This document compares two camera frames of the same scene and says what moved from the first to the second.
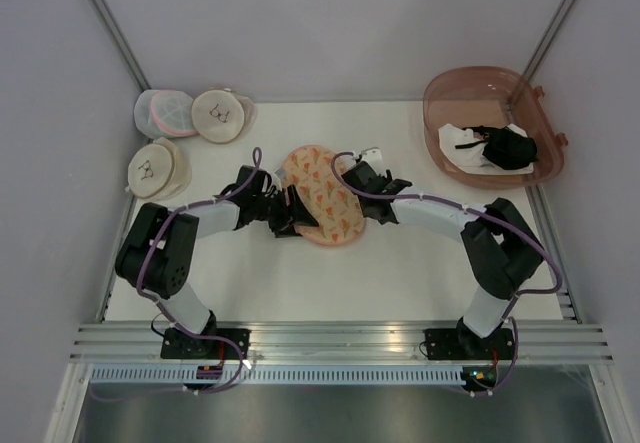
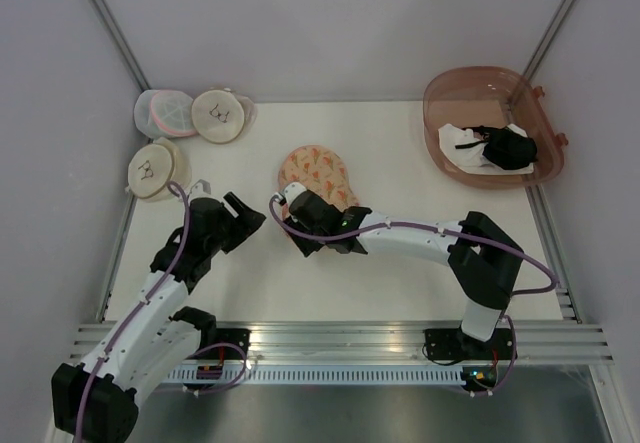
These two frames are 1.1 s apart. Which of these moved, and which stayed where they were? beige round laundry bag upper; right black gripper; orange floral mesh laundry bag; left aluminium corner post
Moved: right black gripper
Stayed: orange floral mesh laundry bag; beige round laundry bag upper; left aluminium corner post
